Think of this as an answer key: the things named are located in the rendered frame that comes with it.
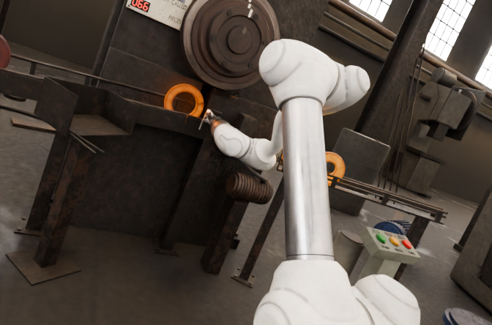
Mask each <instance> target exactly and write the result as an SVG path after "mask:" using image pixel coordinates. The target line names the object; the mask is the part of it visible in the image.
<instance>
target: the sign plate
mask: <svg viewBox="0 0 492 325"><path fill-rule="evenodd" d="M132 2H133V4H134V5H135V4H136V3H137V4H136V5H135V6H134V5H133V4H132ZM191 2H192V0H185V1H184V2H182V1H180V0H142V1H141V0H140V4H139V0H138V2H137V0H134V1H133V0H128V1H127V5H126V7H127V8H129V9H132V10H134V11H136V12H139V13H141V14H143V15H145V16H148V17H150V18H152V19H155V20H157V21H159V22H161V23H164V24H166V25H168V26H170V27H173V28H175V29H177V30H180V28H181V24H182V19H183V17H184V14H185V12H186V10H187V8H188V7H189V5H190V4H191ZM144 3H145V5H144ZM147 3H148V4H147ZM138 4H139V5H138ZM141 4H142V7H141ZM144 6H147V7H148V8H147V10H146V7H144ZM139 7H140V8H139ZM143 7H144V9H143Z"/></svg>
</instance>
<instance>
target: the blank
mask: <svg viewBox="0 0 492 325"><path fill-rule="evenodd" d="M325 155H326V162H331V163H333V164H334V165H335V170H334V172H333V173H329V174H331V175H334V176H338V177H340V178H342V177H343V175H344V173H345V164H344V161H343V160H342V158H341V157H340V156H339V155H338V154H336V153H333V152H325Z"/></svg>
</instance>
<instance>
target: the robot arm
mask: <svg viewBox="0 0 492 325"><path fill-rule="evenodd" d="M259 72H260V74H261V77H262V78H263V80H264V82H265V83H266V84H268V85H269V89H270V91H271V93H272V96H273V98H274V100H275V104H276V106H277V108H278V109H279V111H278V112H277V115H276V117H275V121H274V126H273V131H272V140H271V141H268V140H267V139H257V138H254V139H252V138H249V137H247V136H246V135H245V134H243V133H242V132H240V131H239V130H238V129H237V128H234V127H232V126H231V125H230V124H229V123H228V122H227V121H224V120H223V119H221V118H220V117H219V116H218V117H216V115H214V114H213V113H212V112H211V111H210V110H209V109H207V111H206V113H205V115H204V119H203V122H206V123H207V122H208V124H209V125H210V130H211V134H212V136H213V137H214V140H215V143H216V145H217V147H218V149H219V150H220V151H221V152H222V153H224V154H225V155H228V156H230V157H235V158H237V159H239V160H241V161H242V162H243V163H245V164H246V165H249V166H250V167H252V168H255V169H258V170H261V171H268V170H270V169H271V168H272V167H273V166H274V165H275V163H276V156H275V155H276V154H277V153H278V152H279V151H281V149H283V179H284V203H285V227H286V261H284V262H282V263H281V264H280V265H279V267H278V268H277V269H276V270H275V273H274V277H273V281H272V284H271V288H270V290H269V293H268V294H266V295H265V296H264V298H263V299H262V300H261V302H260V304H259V306H258V308H257V310H256V313H255V316H254V320H253V325H420V308H419V307H418V304H417V300H416V298H415V296H414V295H413V294H412V293H411V292H410V291H409V290H408V289H407V288H405V287H404V286H403V285H401V284H400V283H399V282H397V281H396V280H393V279H392V278H391V277H388V276H386V275H383V274H378V275H376V274H373V275H370V276H367V277H364V278H362V279H361V280H359V281H358V282H357V283H356V285H355V286H351V285H350V282H349V279H348V275H347V273H346V271H345V270H344V269H343V267H342V266H341V265H340V264H339V263H338V262H337V261H334V253H333V243H332V226H331V217H330V207H329V190H328V181H327V164H326V155H325V145H324V128H323V119H322V116H324V115H327V114H331V113H335V112H338V111H341V110H343V109H345V108H347V107H349V106H351V105H353V104H354V103H356V102H357V101H359V100H360V99H361V98H362V97H364V96H365V94H366V93H367V92H368V89H369V88H370V80H369V77H368V74H367V73H366V71H364V70H363V69H362V68H361V67H356V66H351V65H350V66H347V67H344V66H343V65H342V64H338V63H337V62H335V61H333V60H331V59H330V58H329V57H328V56H327V55H325V54H324V53H322V52H321V51H319V50H317V49H315V48H313V47H312V46H310V45H307V44H305V43H303V42H300V41H297V40H287V39H281V40H277V41H274V42H271V43H270V44H269V45H268V46H267V47H266V48H265V49H264V51H263V53H262V54H261V58H260V60H259Z"/></svg>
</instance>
